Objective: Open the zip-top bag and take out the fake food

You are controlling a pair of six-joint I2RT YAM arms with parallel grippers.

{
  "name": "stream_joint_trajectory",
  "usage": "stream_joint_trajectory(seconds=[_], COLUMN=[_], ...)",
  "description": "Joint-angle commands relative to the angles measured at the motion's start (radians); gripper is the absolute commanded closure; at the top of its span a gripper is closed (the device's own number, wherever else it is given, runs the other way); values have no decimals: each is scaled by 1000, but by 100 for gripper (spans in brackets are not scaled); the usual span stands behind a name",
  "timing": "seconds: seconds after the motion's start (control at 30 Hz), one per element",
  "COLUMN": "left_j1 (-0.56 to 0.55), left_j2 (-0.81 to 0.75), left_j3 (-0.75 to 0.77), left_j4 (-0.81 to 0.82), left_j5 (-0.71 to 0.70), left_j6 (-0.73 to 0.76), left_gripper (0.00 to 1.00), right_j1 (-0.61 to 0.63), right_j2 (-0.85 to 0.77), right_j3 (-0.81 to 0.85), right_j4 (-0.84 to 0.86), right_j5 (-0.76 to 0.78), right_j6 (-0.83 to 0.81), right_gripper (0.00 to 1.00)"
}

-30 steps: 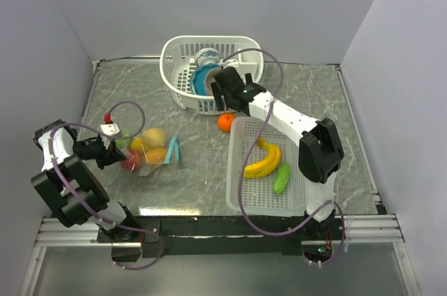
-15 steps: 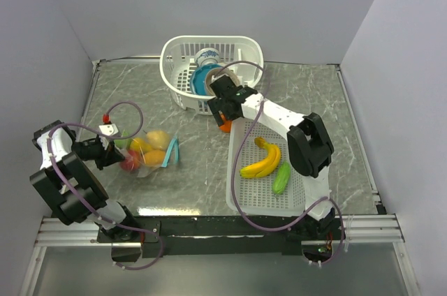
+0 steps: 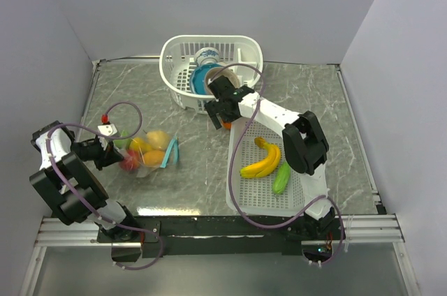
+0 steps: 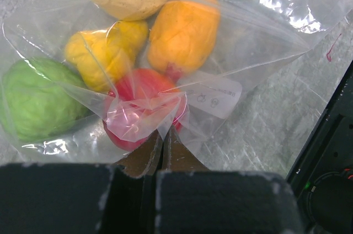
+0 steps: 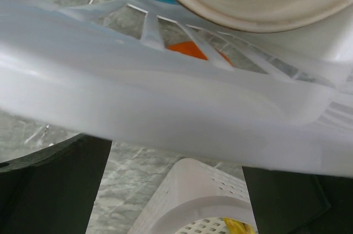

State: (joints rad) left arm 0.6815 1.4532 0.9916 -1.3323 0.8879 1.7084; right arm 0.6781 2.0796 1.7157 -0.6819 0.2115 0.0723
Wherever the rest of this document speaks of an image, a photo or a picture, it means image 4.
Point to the yellow orange fake mango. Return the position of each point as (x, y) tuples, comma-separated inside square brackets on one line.
[(182, 37)]

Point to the green fake vegetable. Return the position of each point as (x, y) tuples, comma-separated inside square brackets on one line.
[(34, 106)]

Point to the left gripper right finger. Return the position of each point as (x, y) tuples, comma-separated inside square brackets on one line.
[(177, 157)]

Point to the red fake apple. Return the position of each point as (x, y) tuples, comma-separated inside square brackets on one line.
[(141, 102)]

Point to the yellow fake pepper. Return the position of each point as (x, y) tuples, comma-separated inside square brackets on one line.
[(103, 56)]

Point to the clear zip top bag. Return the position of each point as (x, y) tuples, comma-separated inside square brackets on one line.
[(254, 39)]

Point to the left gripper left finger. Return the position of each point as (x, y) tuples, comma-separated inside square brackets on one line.
[(143, 159)]

